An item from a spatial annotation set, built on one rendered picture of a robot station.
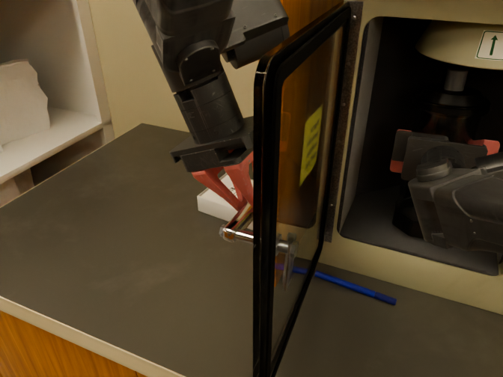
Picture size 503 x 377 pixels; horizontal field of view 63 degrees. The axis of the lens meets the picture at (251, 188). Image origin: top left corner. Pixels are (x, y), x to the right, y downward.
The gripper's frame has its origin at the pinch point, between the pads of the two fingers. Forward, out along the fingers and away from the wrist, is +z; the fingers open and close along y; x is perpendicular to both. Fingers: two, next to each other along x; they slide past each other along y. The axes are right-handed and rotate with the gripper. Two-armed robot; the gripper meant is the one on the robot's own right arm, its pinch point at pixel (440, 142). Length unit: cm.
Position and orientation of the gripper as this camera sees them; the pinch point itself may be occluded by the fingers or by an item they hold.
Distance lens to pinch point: 72.6
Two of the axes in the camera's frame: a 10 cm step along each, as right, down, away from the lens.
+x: -0.1, 8.9, 4.6
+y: -9.4, -1.7, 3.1
